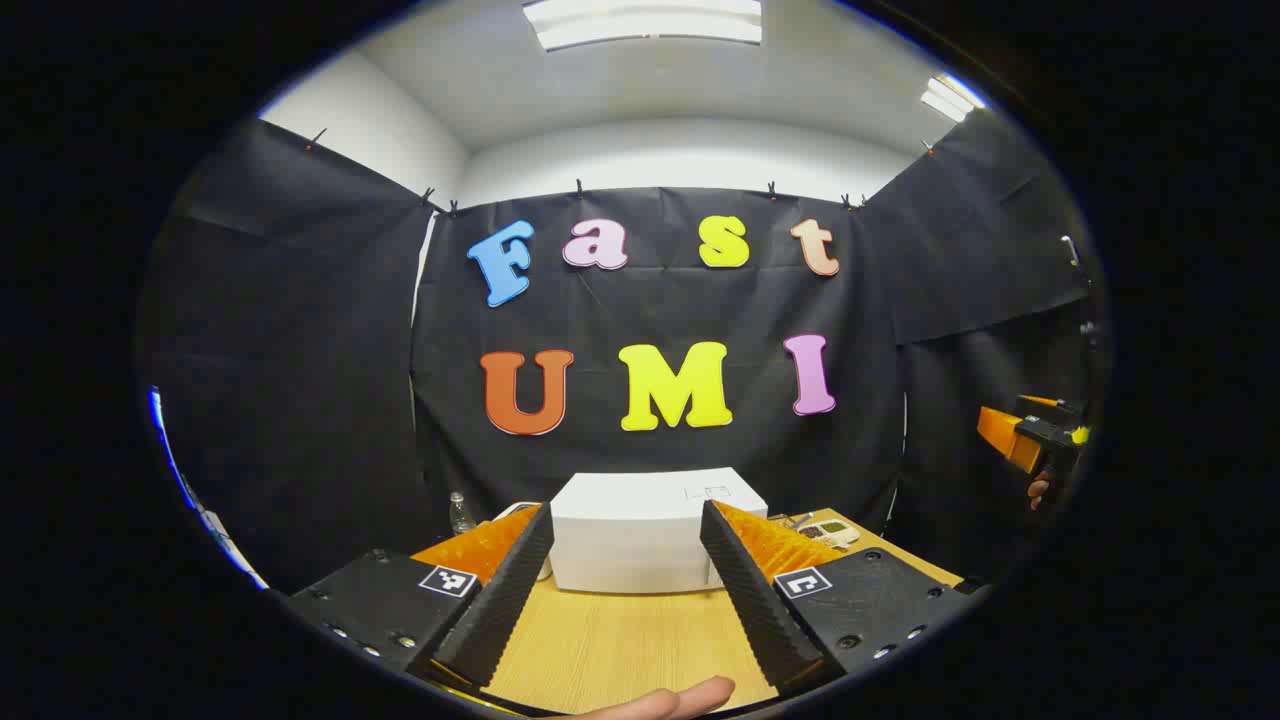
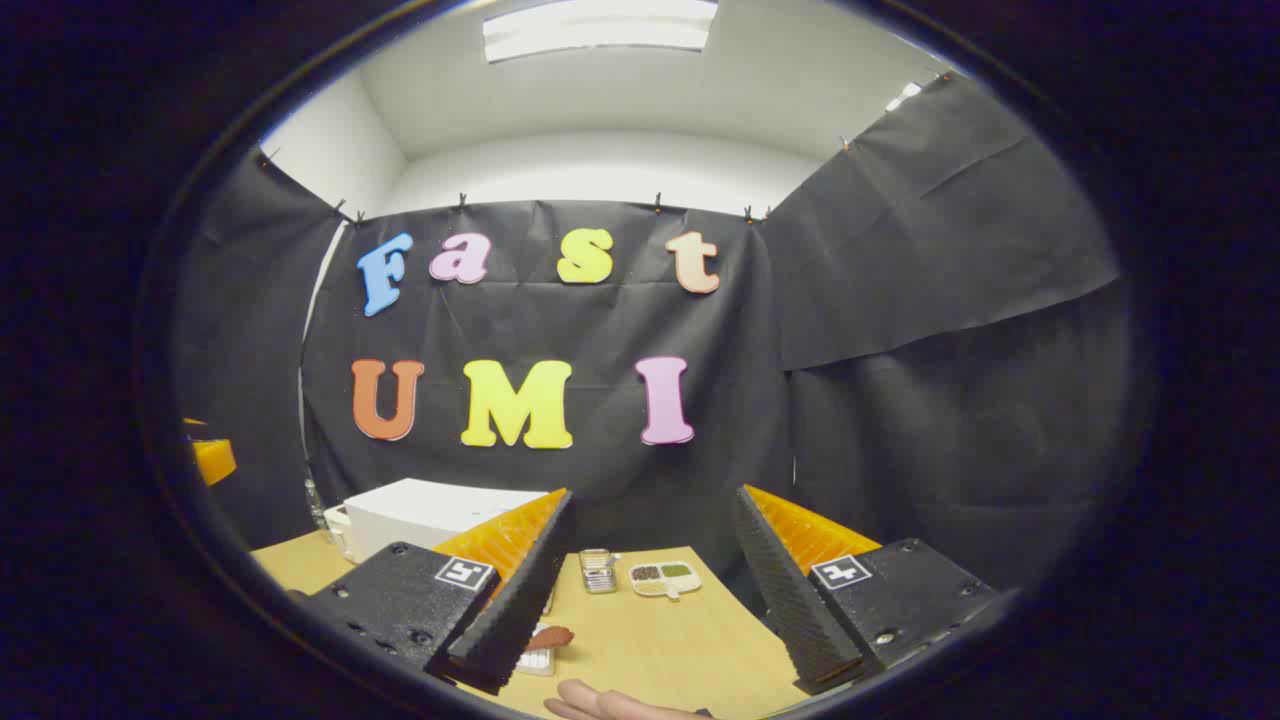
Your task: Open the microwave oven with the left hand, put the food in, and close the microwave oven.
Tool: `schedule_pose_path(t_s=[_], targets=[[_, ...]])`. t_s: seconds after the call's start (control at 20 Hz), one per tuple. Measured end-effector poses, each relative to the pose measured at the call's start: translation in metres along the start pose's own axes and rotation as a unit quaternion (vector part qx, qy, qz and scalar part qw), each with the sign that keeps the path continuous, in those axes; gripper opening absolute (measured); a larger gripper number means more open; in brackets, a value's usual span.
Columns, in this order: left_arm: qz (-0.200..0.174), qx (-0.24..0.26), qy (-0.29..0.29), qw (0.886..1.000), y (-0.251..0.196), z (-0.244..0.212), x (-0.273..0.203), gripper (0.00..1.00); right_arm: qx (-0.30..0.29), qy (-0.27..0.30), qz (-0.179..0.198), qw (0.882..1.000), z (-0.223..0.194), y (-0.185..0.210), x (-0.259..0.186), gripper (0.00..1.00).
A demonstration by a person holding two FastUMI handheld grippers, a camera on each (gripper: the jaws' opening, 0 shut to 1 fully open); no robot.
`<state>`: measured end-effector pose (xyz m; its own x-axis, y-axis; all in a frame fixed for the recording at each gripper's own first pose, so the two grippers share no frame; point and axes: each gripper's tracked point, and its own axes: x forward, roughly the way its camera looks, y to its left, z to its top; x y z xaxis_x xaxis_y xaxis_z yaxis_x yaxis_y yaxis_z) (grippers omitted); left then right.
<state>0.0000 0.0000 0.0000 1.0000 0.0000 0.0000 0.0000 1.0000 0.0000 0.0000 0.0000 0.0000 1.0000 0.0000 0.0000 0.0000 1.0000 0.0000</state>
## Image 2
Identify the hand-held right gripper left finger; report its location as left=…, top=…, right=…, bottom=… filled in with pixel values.
left=290, top=488, right=577, bottom=696

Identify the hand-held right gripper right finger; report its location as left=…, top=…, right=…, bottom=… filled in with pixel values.
left=735, top=485, right=1001, bottom=696

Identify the white microwave oven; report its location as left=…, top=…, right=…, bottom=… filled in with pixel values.
left=325, top=478, right=549, bottom=563

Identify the clear jar with spoon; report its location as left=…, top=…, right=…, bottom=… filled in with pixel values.
left=579, top=548, right=619, bottom=595

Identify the white divided grain dish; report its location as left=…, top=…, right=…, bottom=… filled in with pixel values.
left=628, top=561, right=703, bottom=601

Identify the black backdrop cloth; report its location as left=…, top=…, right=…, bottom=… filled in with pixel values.
left=170, top=72, right=1136, bottom=601

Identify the ceiling light panel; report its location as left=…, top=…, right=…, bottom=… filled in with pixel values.
left=482, top=0, right=719, bottom=64

